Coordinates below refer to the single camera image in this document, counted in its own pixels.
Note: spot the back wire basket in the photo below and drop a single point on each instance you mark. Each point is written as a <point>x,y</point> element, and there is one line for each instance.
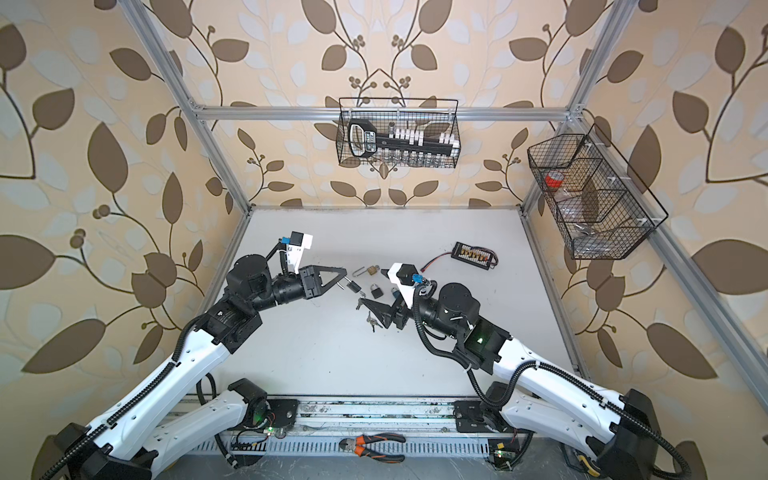
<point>432,114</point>

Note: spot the black parallel charging board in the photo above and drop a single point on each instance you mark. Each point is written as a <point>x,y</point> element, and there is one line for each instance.
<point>480,257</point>

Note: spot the red black power lead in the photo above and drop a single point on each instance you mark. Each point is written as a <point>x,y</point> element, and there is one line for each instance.
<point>433,260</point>

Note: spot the black socket holder rail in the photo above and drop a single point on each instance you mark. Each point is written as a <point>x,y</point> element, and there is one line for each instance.
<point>365,140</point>

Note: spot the black padlock shackle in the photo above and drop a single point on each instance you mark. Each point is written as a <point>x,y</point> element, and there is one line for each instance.
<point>353,286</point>

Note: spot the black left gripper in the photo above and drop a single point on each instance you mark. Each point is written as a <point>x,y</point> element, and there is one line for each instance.
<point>315,288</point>

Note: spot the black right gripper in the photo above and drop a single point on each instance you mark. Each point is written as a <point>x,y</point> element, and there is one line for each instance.
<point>388,314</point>

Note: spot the side wire basket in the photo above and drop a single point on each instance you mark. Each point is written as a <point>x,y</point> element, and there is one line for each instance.
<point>604,209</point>

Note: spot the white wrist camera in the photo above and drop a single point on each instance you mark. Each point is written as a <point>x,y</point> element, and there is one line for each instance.
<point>409,281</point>
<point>291,251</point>

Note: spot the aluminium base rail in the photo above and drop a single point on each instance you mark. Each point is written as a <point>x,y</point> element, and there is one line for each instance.
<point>350,416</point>

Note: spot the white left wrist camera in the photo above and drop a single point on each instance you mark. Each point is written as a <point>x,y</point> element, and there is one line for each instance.
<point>291,251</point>

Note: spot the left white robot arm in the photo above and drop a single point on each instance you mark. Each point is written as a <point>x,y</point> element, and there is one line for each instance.
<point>131,440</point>

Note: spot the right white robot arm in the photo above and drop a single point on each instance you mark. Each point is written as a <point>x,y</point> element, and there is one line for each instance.
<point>617,433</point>

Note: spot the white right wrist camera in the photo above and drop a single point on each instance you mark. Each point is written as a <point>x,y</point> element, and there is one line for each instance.
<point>409,281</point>

